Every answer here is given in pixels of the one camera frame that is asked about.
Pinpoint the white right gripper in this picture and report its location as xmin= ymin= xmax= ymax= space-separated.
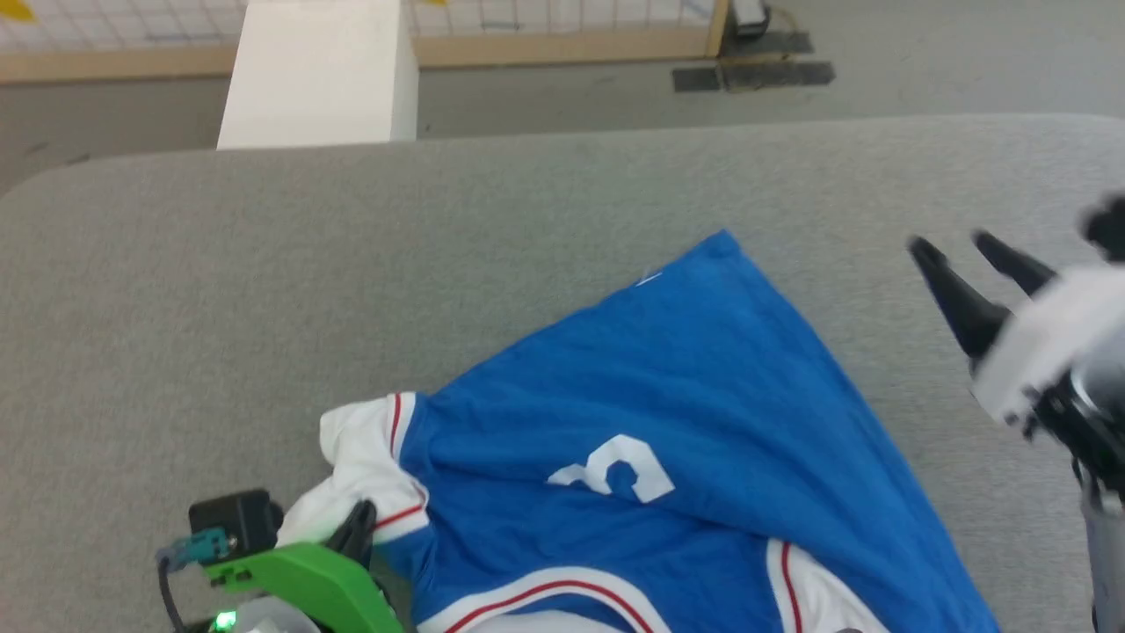
xmin=907 ymin=229 xmax=1125 ymax=433

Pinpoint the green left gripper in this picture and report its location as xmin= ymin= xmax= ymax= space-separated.
xmin=204 ymin=498 xmax=407 ymax=633

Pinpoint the blue jersey with white trim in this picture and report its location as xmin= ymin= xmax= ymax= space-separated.
xmin=283 ymin=229 xmax=1000 ymax=633

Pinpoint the grey fabric sofa seat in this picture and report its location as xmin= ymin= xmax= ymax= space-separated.
xmin=0 ymin=112 xmax=1125 ymax=633

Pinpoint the long black floor tape patch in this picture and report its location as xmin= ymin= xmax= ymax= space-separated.
xmin=721 ymin=58 xmax=837 ymax=91

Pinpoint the grey metal partition foot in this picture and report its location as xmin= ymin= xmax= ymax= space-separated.
xmin=729 ymin=0 xmax=774 ymax=38

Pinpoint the white rectangular box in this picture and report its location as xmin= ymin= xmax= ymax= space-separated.
xmin=216 ymin=0 xmax=420 ymax=151

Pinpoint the lemon print wooden-framed partition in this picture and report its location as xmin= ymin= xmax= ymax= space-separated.
xmin=0 ymin=0 xmax=732 ymax=86

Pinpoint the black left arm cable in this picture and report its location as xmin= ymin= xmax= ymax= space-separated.
xmin=156 ymin=527 xmax=236 ymax=633

